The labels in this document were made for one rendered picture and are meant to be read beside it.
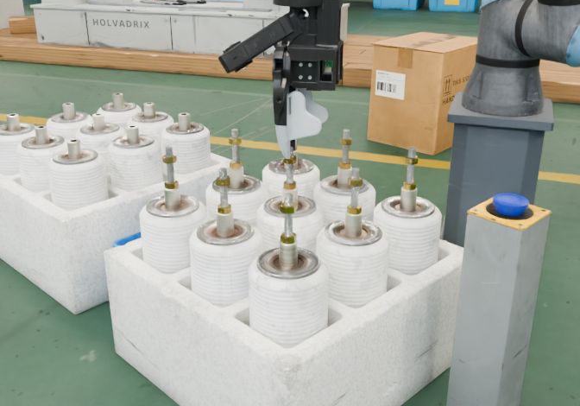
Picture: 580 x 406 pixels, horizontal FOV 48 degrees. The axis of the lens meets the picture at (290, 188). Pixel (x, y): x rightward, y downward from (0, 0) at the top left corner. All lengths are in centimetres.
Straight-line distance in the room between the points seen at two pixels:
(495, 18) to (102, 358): 88
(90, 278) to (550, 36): 87
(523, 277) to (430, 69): 117
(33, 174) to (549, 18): 93
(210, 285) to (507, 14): 71
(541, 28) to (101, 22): 244
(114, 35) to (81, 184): 216
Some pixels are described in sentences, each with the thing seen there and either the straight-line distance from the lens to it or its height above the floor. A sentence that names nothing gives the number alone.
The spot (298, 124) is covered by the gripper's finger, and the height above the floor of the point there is 38.
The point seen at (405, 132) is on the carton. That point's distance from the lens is 198.
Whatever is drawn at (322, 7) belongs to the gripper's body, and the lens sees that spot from 83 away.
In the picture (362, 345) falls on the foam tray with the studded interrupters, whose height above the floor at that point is 15.
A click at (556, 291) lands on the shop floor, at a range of 131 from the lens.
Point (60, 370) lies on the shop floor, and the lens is 108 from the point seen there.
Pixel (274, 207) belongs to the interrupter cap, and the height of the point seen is 25.
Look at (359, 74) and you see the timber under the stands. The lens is 274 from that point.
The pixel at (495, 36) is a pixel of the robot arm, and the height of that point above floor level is 44.
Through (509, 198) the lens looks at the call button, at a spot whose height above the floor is 33.
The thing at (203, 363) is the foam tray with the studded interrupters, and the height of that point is 11.
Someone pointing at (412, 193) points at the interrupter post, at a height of 28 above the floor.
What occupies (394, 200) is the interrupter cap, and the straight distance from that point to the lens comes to 95.
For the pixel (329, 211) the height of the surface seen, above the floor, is 23.
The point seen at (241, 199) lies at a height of 25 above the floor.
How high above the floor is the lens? 62
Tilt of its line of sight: 22 degrees down
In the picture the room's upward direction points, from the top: straight up
